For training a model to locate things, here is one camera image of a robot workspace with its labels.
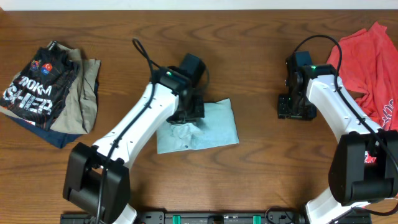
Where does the black printed folded shirt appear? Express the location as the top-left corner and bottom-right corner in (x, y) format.
(1, 46), (80, 131)

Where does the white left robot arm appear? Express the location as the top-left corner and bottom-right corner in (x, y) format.
(63, 65), (209, 223)

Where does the navy folded garment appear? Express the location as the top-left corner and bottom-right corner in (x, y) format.
(7, 116), (81, 149)

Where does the beige folded garment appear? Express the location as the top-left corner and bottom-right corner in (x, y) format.
(1, 41), (101, 134)

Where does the red printed t-shirt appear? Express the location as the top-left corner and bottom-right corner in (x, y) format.
(339, 22), (397, 130)

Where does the light blue t-shirt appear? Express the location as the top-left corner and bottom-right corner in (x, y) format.
(156, 98), (239, 154)

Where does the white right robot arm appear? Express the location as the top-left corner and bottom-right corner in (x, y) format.
(278, 63), (397, 223)

